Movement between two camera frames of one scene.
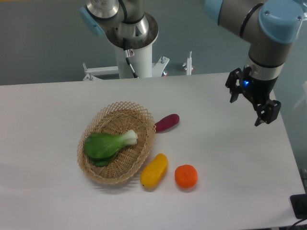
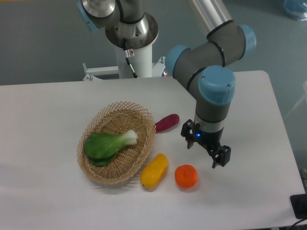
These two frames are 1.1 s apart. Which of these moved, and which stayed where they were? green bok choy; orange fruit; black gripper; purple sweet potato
Moved: black gripper
Stayed: orange fruit; green bok choy; purple sweet potato
